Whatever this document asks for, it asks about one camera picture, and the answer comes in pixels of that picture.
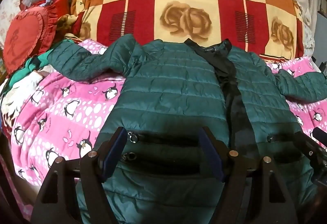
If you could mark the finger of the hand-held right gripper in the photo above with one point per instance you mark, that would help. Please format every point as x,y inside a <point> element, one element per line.
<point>304,144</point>

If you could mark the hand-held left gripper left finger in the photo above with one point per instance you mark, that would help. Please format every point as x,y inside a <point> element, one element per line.
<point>115,152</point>

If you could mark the pink penguin print blanket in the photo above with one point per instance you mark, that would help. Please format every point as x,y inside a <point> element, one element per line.
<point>63,101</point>

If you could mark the red heart-shaped ruffled cushion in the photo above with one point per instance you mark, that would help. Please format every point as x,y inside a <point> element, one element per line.
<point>23,35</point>

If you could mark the red cloth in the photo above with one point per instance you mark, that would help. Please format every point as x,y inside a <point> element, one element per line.
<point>62,3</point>

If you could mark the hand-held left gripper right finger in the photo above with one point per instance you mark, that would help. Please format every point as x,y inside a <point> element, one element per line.
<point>212,155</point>

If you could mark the green puffer jacket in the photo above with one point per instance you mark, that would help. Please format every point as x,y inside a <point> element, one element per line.
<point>173,86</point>

